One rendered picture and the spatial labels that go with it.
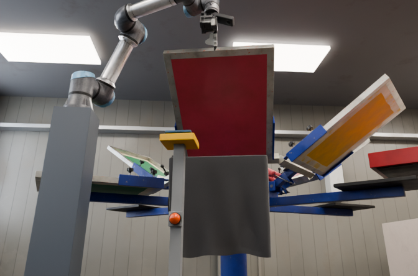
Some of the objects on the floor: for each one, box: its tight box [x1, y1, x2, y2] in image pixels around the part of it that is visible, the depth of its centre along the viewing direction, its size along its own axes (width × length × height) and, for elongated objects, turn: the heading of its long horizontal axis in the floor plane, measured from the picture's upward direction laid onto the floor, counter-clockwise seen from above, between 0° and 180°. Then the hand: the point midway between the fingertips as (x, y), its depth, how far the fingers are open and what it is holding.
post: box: [159, 133, 199, 276], centre depth 118 cm, size 22×22×96 cm
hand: (214, 38), depth 166 cm, fingers open, 14 cm apart
